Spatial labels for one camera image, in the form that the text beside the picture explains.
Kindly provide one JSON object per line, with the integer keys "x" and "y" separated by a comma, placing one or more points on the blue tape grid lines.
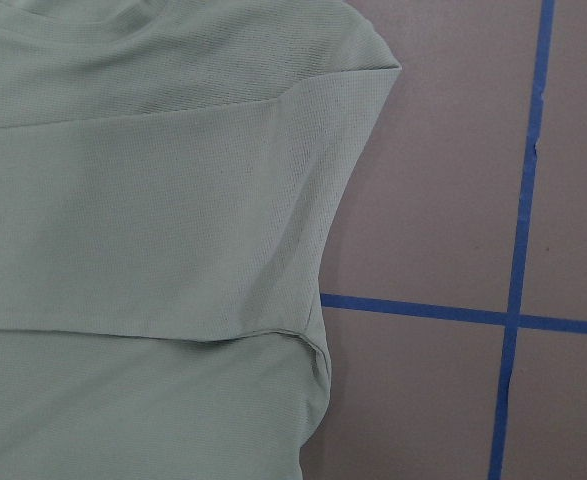
{"x": 512, "y": 319}

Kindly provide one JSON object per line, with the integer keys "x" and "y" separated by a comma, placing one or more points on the sage green long-sleeve shirt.
{"x": 169, "y": 174}

